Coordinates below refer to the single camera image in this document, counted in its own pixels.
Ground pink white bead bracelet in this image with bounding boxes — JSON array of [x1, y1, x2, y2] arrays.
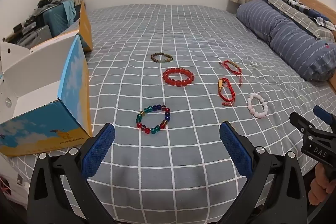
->
[[247, 93, 269, 118]]

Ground white pearl cluster charm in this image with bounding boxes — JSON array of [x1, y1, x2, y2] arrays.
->
[[250, 61, 259, 68]]

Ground red cord bracelet gold tube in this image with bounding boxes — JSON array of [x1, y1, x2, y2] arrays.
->
[[218, 77, 236, 106]]

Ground red cord bracelet small beads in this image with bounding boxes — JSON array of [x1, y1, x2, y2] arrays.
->
[[219, 60, 243, 86]]

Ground red bead bracelet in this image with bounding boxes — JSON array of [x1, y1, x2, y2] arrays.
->
[[162, 66, 196, 88]]

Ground multicolour glass bead bracelet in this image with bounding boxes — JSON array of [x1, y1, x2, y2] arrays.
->
[[135, 104, 172, 135]]

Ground brown wooden bead bracelet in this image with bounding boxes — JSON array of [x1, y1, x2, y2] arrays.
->
[[150, 53, 174, 64]]

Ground person's right hand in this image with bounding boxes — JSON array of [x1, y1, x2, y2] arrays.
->
[[308, 162, 336, 206]]

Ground blue striped bolster pillow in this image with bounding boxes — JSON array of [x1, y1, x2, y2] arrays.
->
[[236, 0, 335, 82]]

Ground open white cardboard box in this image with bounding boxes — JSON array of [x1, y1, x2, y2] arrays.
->
[[1, 6, 93, 157]]

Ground grey checked pillow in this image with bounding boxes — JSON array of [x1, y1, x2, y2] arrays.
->
[[266, 0, 335, 42]]

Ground patterned blue white pillow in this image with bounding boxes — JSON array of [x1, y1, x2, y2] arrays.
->
[[282, 0, 335, 31]]

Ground grey checked bed sheet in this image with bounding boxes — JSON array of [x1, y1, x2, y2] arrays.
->
[[9, 4, 335, 223]]

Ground grey suitcase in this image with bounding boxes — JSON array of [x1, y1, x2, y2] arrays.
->
[[17, 25, 52, 49]]

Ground teal suitcase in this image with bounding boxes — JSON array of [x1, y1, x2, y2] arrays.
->
[[42, 3, 68, 37]]

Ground teal cloth on suitcase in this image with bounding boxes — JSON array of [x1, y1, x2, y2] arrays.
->
[[62, 0, 76, 27]]

